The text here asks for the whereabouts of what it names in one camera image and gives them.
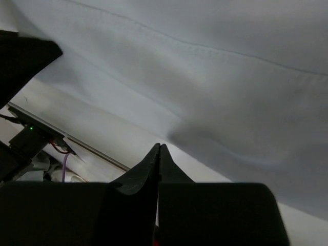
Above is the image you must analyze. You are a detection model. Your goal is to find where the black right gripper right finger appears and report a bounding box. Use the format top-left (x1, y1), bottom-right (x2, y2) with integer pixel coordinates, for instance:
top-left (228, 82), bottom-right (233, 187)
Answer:
top-left (158, 145), bottom-right (290, 245)

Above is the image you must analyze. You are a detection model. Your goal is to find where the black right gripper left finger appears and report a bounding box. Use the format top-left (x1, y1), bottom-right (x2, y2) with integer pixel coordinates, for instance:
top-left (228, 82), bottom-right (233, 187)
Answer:
top-left (1, 144), bottom-right (160, 245)

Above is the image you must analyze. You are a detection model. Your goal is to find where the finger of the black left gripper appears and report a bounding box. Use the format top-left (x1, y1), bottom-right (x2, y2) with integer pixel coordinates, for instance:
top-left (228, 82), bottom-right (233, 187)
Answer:
top-left (1, 30), bottom-right (63, 108)

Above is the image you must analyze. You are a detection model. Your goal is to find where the white fabric skirt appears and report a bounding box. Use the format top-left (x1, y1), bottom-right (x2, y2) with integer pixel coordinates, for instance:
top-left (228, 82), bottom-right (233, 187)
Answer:
top-left (1, 1), bottom-right (327, 219)

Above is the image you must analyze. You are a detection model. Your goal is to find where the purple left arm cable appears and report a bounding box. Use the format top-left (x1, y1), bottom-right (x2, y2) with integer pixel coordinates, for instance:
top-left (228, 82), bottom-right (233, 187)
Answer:
top-left (61, 152), bottom-right (71, 183)

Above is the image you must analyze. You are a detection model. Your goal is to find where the aluminium table edge rail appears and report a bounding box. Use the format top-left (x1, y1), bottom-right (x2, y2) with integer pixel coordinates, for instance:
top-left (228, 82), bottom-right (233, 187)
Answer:
top-left (7, 102), bottom-right (130, 171)

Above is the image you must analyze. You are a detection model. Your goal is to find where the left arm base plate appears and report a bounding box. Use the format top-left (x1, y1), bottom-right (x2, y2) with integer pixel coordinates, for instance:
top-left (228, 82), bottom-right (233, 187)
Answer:
top-left (1, 106), bottom-right (77, 183)

